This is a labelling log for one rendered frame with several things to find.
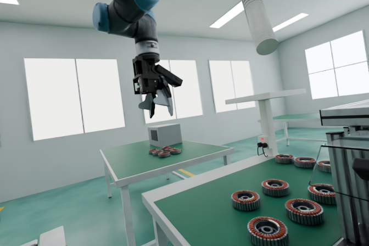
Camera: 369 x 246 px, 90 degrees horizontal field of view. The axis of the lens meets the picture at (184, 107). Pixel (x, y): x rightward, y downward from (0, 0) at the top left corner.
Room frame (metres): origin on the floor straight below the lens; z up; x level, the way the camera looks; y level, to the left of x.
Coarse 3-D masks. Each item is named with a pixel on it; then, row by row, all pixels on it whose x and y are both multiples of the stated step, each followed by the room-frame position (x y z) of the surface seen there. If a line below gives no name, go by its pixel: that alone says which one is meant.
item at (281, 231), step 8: (264, 216) 0.62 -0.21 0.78; (248, 224) 0.59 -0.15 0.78; (256, 224) 0.59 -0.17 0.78; (264, 224) 0.60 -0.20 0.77; (272, 224) 0.59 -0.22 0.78; (280, 224) 0.57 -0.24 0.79; (248, 232) 0.57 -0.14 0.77; (256, 232) 0.54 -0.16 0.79; (264, 232) 0.56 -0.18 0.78; (272, 232) 0.55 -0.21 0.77; (280, 232) 0.53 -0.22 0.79; (256, 240) 0.54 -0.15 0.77; (264, 240) 0.52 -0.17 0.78; (272, 240) 0.51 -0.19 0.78; (280, 240) 0.51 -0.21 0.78; (288, 240) 0.53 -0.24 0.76
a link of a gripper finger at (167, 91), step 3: (162, 81) 0.59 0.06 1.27; (165, 81) 0.58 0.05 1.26; (162, 84) 0.58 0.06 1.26; (165, 84) 0.57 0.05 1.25; (168, 84) 0.58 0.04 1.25; (162, 87) 0.58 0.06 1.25; (165, 87) 0.57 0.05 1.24; (168, 87) 0.57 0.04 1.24; (165, 90) 0.57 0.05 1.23; (168, 90) 0.57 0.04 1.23; (165, 93) 0.57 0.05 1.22; (168, 93) 0.57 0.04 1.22; (168, 96) 0.56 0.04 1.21; (171, 96) 0.57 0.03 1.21
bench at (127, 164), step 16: (128, 144) 3.03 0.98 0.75; (144, 144) 2.79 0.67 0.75; (176, 144) 2.42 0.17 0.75; (192, 144) 2.26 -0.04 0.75; (208, 144) 2.13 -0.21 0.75; (112, 160) 1.97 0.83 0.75; (128, 160) 1.87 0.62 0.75; (144, 160) 1.78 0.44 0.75; (160, 160) 1.69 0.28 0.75; (176, 160) 1.62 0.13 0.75; (192, 160) 1.59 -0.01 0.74; (208, 160) 1.66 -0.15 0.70; (224, 160) 1.84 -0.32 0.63; (112, 176) 1.47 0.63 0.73; (128, 176) 1.36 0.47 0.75; (144, 176) 1.39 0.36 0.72; (176, 176) 2.95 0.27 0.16; (128, 192) 1.37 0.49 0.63; (128, 208) 1.36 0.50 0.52; (128, 224) 1.35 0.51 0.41; (128, 240) 1.35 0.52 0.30
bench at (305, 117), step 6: (294, 114) 4.32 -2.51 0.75; (300, 114) 4.13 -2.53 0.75; (306, 114) 3.96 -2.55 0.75; (312, 114) 3.80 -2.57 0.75; (318, 114) 3.65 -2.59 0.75; (258, 120) 4.18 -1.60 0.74; (276, 120) 3.78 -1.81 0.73; (282, 120) 3.66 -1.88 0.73; (288, 120) 3.55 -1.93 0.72; (294, 120) 3.45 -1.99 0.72; (300, 120) 3.35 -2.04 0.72; (306, 120) 3.26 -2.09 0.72; (312, 120) 3.18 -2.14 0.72; (318, 120) 3.09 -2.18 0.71; (282, 138) 4.48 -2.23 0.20; (288, 138) 4.48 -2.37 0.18; (294, 138) 4.34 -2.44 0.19; (300, 138) 4.22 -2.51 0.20; (288, 144) 4.51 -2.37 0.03
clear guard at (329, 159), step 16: (368, 128) 0.43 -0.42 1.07; (336, 144) 0.34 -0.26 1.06; (352, 144) 0.33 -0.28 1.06; (368, 144) 0.31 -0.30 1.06; (320, 160) 0.33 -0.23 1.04; (336, 160) 0.32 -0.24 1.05; (352, 160) 0.30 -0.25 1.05; (320, 176) 0.32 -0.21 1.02; (336, 176) 0.30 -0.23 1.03; (352, 176) 0.29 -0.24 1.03; (336, 192) 0.29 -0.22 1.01; (352, 192) 0.27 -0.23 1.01; (368, 192) 0.26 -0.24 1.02
